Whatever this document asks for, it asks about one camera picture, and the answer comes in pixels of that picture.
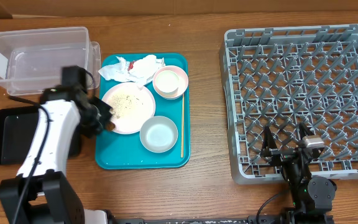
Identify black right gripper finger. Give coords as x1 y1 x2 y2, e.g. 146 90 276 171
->
298 122 314 139
262 126 278 151

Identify brown food chunk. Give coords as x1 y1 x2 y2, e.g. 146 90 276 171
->
105 121 116 131

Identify pink plate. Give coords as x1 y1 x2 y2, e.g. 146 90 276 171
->
102 82 156 134

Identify red wrapper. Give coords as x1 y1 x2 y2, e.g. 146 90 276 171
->
128 61 135 70

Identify white napkin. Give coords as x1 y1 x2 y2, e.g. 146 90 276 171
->
98 55 165 85

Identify grey bowl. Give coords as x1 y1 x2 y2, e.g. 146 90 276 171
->
139 116 178 153

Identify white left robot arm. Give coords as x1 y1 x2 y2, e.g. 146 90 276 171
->
0 85 116 223

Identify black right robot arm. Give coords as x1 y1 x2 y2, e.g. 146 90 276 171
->
255 123 337 223

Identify grey plastic dishwasher rack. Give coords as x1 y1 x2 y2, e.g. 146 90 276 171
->
219 24 358 184

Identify teal serving tray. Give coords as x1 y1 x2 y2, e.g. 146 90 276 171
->
94 53 191 170

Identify pale green cup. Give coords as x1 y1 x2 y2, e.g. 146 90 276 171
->
155 70 179 95

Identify black tray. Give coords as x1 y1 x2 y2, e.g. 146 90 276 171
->
0 105 82 166

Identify clear plastic bin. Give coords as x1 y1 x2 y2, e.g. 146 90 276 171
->
0 27 101 96

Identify wooden chopstick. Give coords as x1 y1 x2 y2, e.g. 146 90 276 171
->
180 93 185 158

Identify pink bowl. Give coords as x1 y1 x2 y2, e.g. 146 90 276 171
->
152 65 188 100

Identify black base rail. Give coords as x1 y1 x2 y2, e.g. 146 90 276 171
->
104 214 335 224

